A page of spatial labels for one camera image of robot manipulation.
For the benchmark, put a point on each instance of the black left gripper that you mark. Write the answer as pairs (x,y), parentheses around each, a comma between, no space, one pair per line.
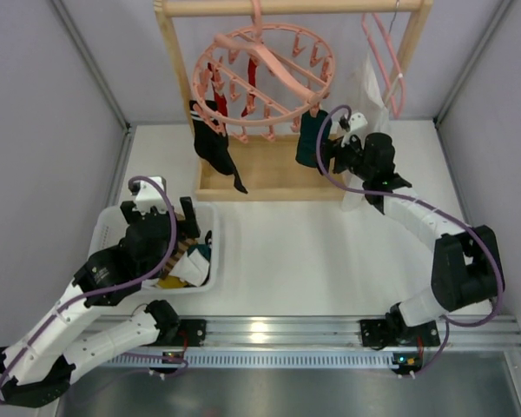
(157,215)

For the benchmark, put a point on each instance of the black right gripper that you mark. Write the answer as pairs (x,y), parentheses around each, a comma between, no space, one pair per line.
(338,153)

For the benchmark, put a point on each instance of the dark green sock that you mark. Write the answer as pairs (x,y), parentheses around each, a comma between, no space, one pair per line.
(309,129)

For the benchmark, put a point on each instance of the pink round clip hanger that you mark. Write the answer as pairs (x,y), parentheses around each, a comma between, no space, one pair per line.
(295,71)

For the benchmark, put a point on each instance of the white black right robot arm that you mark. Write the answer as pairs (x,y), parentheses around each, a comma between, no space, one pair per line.
(466,268)

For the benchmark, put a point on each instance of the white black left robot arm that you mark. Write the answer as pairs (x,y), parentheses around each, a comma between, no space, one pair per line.
(54,355)

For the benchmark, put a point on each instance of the brown striped sock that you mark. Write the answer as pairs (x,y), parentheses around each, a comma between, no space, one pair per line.
(179,251)

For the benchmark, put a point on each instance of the green sock in basket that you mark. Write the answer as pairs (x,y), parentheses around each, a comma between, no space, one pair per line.
(202,249)

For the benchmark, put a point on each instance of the white folded sock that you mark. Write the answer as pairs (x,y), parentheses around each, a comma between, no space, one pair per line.
(193,269)

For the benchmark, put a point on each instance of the yellow sock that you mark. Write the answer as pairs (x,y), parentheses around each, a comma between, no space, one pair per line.
(171,282)

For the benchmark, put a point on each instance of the white hanging cloth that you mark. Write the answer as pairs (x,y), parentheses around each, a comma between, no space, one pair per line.
(365,99)

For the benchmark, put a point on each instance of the wooden clothes rack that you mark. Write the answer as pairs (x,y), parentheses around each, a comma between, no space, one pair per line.
(268,170)

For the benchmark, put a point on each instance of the white plastic basket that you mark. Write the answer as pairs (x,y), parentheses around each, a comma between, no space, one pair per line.
(110,229)

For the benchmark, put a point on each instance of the black sock white stripes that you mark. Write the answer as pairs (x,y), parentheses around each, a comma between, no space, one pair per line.
(213,148)

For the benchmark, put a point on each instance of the red sock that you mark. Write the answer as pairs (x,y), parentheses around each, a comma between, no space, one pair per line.
(219,97)
(251,76)

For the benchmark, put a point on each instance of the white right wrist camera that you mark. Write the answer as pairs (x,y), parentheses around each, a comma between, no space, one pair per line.
(354,122)

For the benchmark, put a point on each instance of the aluminium rail base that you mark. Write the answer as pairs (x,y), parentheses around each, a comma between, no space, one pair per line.
(343,342)

